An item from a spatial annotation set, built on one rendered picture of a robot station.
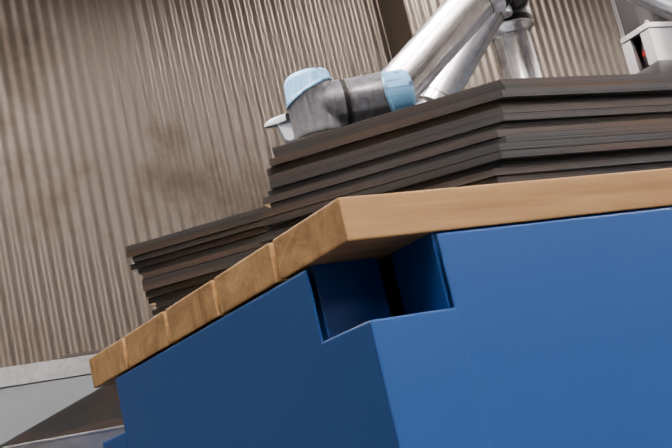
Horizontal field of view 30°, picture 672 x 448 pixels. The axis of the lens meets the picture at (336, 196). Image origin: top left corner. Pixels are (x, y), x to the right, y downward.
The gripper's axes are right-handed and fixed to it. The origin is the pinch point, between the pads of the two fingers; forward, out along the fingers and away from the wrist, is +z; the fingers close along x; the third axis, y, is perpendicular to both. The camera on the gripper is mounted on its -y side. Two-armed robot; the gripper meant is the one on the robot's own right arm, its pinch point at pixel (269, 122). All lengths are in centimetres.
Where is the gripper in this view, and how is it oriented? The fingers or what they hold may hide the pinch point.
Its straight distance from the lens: 271.6
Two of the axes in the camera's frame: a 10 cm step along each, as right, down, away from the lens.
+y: 2.3, 9.7, -1.1
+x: -0.5, 1.3, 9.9
